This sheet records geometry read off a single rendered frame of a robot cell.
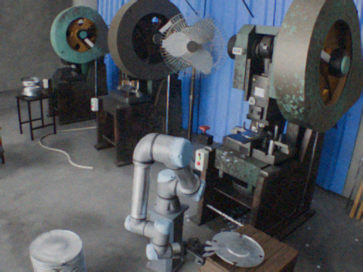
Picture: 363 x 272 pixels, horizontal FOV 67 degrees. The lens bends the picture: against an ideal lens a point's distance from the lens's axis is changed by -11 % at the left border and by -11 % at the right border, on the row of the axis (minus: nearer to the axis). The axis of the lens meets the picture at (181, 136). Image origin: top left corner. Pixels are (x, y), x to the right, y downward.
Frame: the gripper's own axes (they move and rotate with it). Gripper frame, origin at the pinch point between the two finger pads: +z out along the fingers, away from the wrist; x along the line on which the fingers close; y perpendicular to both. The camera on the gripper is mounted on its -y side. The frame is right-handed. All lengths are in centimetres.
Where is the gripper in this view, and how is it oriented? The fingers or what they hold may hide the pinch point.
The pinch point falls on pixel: (217, 250)
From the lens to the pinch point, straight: 159.3
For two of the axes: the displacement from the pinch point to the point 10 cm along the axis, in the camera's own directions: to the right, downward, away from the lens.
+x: -2.0, 9.4, 2.9
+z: 9.2, 0.8, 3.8
